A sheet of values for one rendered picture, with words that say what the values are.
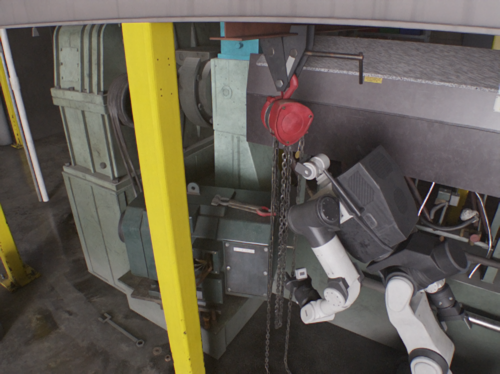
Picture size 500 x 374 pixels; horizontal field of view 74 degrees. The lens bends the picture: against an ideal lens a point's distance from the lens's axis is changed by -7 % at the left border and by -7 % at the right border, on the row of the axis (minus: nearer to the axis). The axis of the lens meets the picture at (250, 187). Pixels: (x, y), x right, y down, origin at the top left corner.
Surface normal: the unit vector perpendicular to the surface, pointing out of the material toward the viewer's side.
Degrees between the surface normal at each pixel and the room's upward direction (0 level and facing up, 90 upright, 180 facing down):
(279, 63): 90
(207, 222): 45
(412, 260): 90
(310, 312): 81
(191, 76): 69
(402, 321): 108
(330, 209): 54
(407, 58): 30
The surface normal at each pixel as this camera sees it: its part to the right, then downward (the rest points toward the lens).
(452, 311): -0.62, 0.37
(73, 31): -0.47, -0.08
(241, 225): -0.15, -0.32
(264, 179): 0.81, -0.04
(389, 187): 0.64, -0.27
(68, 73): -0.52, 0.22
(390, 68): -0.26, -0.58
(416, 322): -0.31, 0.68
